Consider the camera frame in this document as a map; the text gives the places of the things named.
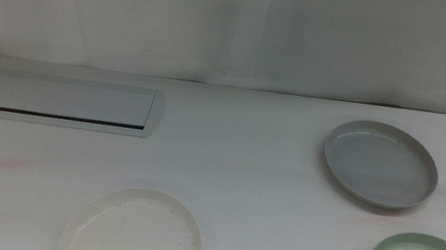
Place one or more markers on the white shallow bowl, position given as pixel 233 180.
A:
pixel 131 237

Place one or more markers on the white backdrop curtain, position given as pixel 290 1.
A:
pixel 222 20

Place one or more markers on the grey shallow bowl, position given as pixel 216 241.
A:
pixel 379 165

